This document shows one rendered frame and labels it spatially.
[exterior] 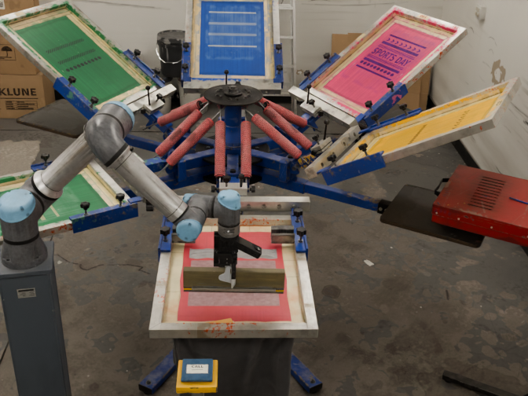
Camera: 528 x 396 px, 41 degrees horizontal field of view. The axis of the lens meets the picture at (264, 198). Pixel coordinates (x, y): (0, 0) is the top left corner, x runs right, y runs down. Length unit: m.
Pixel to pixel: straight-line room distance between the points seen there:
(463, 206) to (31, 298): 1.78
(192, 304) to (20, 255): 0.64
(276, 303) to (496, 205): 1.10
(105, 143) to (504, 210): 1.75
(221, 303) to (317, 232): 2.36
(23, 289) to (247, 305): 0.79
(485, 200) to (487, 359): 1.16
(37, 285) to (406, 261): 2.83
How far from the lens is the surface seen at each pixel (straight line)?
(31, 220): 2.42
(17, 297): 2.54
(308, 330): 2.49
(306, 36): 6.94
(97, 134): 2.19
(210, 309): 2.61
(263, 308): 2.62
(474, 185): 3.32
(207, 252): 2.91
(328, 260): 4.64
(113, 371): 3.82
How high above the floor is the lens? 2.55
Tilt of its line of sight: 29 degrees down
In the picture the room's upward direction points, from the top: 2 degrees clockwise
